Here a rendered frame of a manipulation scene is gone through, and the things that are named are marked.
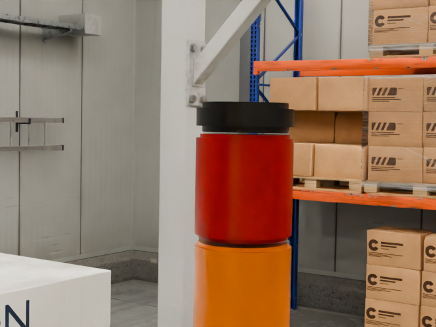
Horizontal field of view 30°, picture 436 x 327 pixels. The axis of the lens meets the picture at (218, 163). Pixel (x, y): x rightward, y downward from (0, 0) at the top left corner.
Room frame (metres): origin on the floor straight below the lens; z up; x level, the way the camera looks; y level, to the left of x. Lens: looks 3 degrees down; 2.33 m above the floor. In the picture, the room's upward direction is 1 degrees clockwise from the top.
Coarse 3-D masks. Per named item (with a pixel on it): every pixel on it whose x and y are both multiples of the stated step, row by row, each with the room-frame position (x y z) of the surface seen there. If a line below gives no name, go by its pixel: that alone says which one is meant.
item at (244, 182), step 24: (216, 144) 0.39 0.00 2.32; (240, 144) 0.39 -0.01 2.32; (264, 144) 0.39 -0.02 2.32; (288, 144) 0.40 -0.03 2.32; (216, 168) 0.39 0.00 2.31; (240, 168) 0.39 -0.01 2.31; (264, 168) 0.39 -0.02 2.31; (288, 168) 0.40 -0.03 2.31; (216, 192) 0.39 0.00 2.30; (240, 192) 0.39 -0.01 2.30; (264, 192) 0.39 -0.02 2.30; (288, 192) 0.40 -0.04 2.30; (216, 216) 0.39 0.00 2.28; (240, 216) 0.39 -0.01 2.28; (264, 216) 0.39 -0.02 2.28; (288, 216) 0.40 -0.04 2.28; (216, 240) 0.40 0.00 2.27; (240, 240) 0.39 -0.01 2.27; (264, 240) 0.39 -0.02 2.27
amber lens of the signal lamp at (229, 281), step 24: (216, 264) 0.39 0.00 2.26; (240, 264) 0.39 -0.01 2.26; (264, 264) 0.39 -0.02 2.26; (288, 264) 0.41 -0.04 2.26; (216, 288) 0.39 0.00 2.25; (240, 288) 0.39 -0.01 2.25; (264, 288) 0.39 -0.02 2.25; (288, 288) 0.41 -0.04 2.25; (216, 312) 0.39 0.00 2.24; (240, 312) 0.39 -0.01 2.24; (264, 312) 0.39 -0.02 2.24; (288, 312) 0.41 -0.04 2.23
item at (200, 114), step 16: (208, 112) 0.40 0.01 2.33; (224, 112) 0.39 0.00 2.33; (240, 112) 0.39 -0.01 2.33; (256, 112) 0.39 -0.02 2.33; (272, 112) 0.39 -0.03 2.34; (288, 112) 0.40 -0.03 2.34; (208, 128) 0.40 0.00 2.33; (224, 128) 0.40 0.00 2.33; (240, 128) 0.39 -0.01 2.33; (256, 128) 0.39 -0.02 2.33; (272, 128) 0.40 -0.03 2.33
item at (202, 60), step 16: (256, 0) 2.81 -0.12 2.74; (240, 16) 2.85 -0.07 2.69; (256, 16) 2.86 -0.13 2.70; (224, 32) 2.88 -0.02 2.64; (240, 32) 2.88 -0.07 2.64; (192, 48) 2.94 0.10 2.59; (208, 48) 2.92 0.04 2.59; (224, 48) 2.90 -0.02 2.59; (192, 64) 2.96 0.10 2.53; (208, 64) 2.92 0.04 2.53; (192, 80) 2.96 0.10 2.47; (192, 96) 2.95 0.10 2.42
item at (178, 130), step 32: (192, 0) 2.97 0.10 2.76; (192, 32) 2.97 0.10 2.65; (160, 128) 3.01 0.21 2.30; (192, 128) 2.98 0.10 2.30; (160, 160) 3.01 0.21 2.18; (192, 160) 2.98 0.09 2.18; (160, 192) 3.00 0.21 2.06; (192, 192) 2.98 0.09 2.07; (160, 224) 3.00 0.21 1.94; (192, 224) 2.99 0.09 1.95; (160, 256) 3.00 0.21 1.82; (192, 256) 2.99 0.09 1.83; (160, 288) 3.00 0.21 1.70; (192, 288) 2.99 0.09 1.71; (160, 320) 3.00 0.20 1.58; (192, 320) 2.99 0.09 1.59
